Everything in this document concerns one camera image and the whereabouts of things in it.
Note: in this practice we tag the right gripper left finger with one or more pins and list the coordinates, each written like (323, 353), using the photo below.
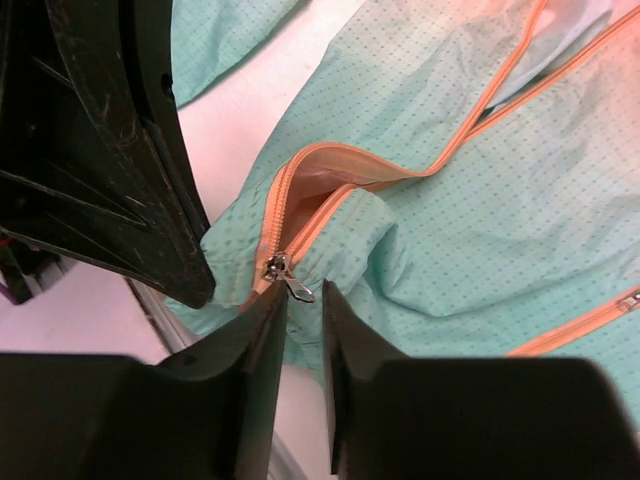
(206, 412)

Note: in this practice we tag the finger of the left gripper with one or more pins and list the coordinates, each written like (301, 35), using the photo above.
(152, 25)
(80, 175)

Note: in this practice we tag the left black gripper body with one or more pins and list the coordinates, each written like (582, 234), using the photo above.
(27, 271)

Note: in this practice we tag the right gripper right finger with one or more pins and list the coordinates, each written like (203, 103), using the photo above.
(393, 416)

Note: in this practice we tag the orange and teal jacket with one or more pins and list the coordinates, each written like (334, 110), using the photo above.
(467, 174)

